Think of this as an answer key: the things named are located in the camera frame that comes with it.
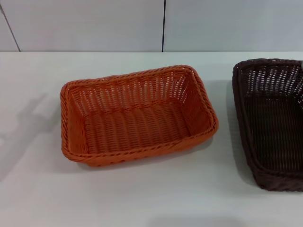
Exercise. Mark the dark brown woven basket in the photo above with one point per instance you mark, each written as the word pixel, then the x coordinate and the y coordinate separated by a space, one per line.
pixel 274 132

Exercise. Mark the orange woven plastic basket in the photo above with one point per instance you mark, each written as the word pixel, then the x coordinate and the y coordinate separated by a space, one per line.
pixel 137 127

